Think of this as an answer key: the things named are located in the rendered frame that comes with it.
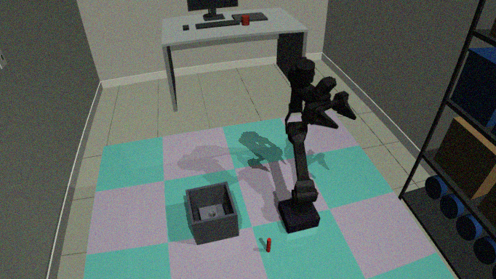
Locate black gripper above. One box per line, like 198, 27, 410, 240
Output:
301, 86, 356, 129

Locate red peg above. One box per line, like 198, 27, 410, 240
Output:
266, 238, 271, 252

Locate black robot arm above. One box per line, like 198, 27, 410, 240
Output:
285, 57, 337, 216

